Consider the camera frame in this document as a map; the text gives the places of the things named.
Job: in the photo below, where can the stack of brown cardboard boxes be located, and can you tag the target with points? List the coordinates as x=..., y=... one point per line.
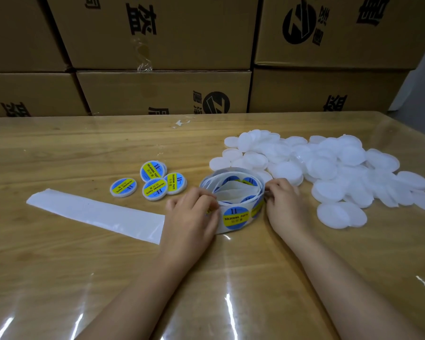
x=184, y=38

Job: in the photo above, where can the white backing paper strip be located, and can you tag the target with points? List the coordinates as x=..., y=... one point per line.
x=99, y=214

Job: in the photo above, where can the roll of blue yellow stickers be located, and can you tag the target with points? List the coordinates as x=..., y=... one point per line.
x=235, y=216

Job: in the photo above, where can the torn clear tape piece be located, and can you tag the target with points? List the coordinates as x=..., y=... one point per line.
x=142, y=54

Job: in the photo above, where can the person's left forearm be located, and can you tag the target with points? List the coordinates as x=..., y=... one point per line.
x=141, y=300

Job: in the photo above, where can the person's left fingers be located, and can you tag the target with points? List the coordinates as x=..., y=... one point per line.
x=198, y=200

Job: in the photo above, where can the person's right hand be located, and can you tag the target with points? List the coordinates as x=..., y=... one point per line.
x=287, y=212

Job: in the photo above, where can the pile of plain white lids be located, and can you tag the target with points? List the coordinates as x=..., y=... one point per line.
x=325, y=169

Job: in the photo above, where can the white lid with blue sticker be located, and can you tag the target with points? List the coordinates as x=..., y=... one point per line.
x=175, y=183
x=153, y=171
x=123, y=187
x=154, y=189

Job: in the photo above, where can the person's right forearm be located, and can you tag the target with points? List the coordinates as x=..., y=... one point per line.
x=340, y=290

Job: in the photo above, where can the person's right fingers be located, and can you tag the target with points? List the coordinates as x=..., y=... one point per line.
x=279, y=187

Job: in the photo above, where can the person's left hand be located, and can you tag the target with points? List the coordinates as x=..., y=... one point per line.
x=187, y=226

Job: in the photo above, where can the clear plastic table cover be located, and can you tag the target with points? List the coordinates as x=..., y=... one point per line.
x=74, y=265

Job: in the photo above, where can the small white paper scrap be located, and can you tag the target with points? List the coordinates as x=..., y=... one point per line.
x=181, y=123

